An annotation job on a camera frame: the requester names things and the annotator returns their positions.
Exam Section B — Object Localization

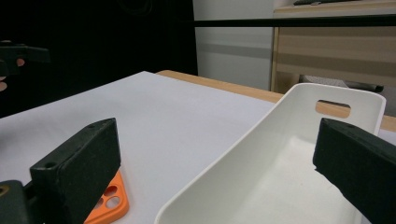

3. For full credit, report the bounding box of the white plastic bin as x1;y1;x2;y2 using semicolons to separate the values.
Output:
153;82;387;224

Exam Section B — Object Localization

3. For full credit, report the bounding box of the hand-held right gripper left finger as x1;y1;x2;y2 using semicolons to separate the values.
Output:
30;117;121;224

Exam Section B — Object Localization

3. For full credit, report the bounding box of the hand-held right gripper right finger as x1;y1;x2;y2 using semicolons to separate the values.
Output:
312;117;396;224

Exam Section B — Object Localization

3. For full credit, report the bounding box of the white cabinet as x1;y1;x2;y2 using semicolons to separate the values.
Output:
191;0;276;91

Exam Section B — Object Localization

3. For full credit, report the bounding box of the wooden desk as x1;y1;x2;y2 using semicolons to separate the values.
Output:
270;0;396;94

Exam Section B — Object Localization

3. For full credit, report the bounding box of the orange phone case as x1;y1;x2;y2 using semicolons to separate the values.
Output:
83;169;130;224

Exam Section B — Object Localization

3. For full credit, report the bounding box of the black curtain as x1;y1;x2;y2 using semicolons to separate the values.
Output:
0;0;199;119

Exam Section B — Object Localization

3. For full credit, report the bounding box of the dark rolled object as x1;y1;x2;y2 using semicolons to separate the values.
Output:
300;74;385;93

